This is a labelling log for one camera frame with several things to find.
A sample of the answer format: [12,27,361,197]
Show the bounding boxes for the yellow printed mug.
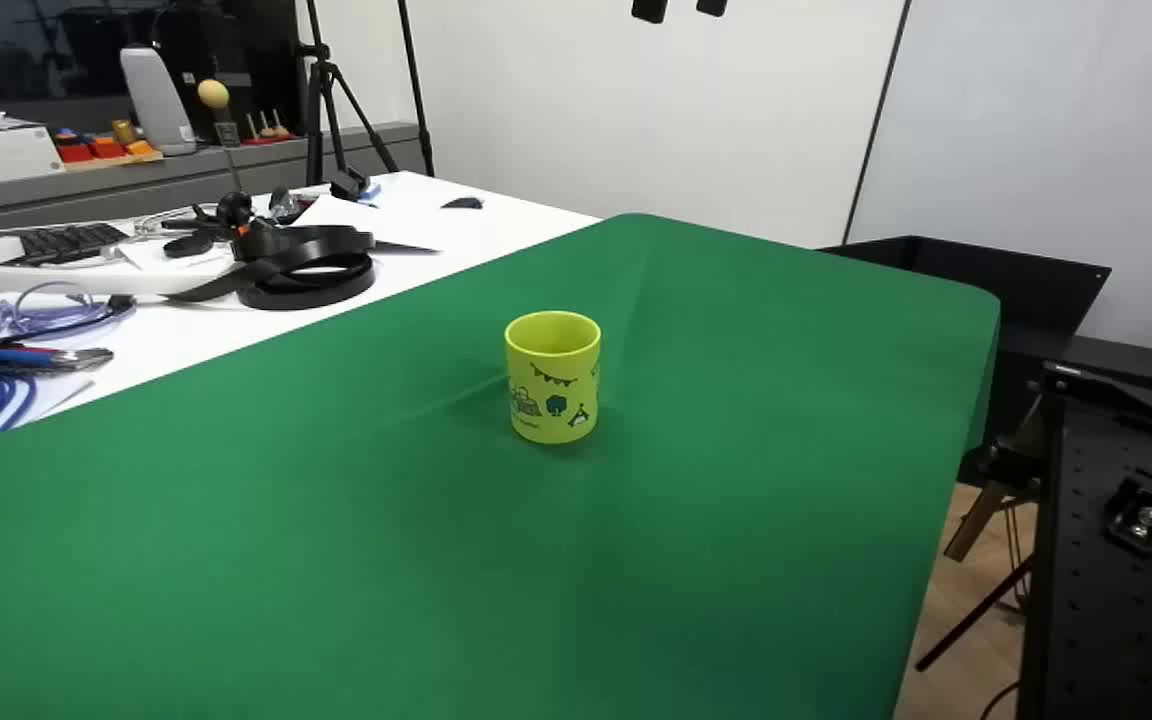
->
[502,309,604,448]

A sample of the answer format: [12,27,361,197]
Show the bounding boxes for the green tablecloth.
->
[0,212,1004,720]

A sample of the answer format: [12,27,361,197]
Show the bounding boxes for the small blue item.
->
[332,176,388,208]

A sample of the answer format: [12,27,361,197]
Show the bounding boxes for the black headphones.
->
[162,190,440,314]

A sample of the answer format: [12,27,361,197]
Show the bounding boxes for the thin black pole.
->
[392,0,440,179]

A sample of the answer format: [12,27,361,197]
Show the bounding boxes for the yellow ball on stick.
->
[191,74,247,204]

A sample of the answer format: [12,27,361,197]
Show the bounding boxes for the grey counter shelf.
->
[0,121,428,249]

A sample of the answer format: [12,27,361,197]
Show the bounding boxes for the white tilted panel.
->
[117,43,201,157]

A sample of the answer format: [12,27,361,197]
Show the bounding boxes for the orange and red parts tray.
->
[51,121,163,169]

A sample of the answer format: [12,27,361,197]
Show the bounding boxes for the black keyboard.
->
[12,221,136,269]

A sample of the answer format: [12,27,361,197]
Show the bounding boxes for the black breadboard stand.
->
[1018,357,1152,720]

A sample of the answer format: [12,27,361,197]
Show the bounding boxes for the black camera tripod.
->
[291,0,405,189]

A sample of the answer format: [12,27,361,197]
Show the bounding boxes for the blue looped cable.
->
[0,280,136,344]

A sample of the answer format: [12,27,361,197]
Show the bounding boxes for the blue handled pliers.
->
[0,338,117,382]

